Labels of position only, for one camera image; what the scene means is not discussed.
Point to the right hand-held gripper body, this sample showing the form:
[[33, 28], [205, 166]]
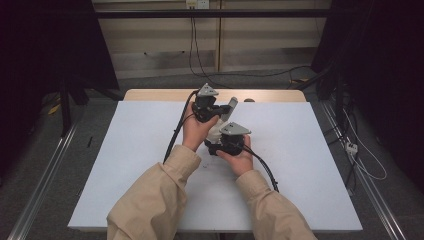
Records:
[[233, 138]]

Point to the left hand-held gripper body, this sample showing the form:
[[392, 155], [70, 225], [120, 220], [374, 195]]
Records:
[[205, 103]]

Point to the clear cup with white lid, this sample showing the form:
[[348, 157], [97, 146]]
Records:
[[230, 108]]

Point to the person's left hand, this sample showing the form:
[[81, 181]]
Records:
[[195, 131]]

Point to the person's right hand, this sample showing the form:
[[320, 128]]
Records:
[[240, 161]]

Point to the small grey oval object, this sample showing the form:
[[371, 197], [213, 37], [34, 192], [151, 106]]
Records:
[[249, 100]]

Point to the black stand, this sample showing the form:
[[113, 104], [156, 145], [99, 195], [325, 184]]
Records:
[[65, 106], [336, 86]]

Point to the white power strip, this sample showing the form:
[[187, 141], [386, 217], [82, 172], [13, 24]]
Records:
[[352, 148]]

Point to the dark curtain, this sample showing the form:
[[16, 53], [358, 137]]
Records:
[[376, 50], [46, 43]]

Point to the white wall socket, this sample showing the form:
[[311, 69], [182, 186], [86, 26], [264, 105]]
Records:
[[197, 4]]

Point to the metal floor rail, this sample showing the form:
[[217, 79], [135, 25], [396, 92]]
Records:
[[43, 186], [370, 190]]

